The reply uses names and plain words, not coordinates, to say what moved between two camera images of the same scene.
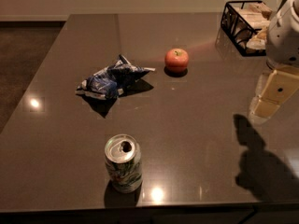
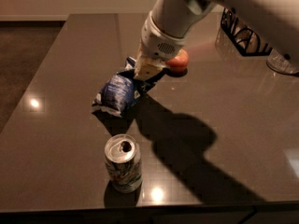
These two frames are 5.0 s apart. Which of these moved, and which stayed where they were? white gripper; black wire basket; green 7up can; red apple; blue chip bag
Moved: white gripper; blue chip bag
Stayed: black wire basket; green 7up can; red apple
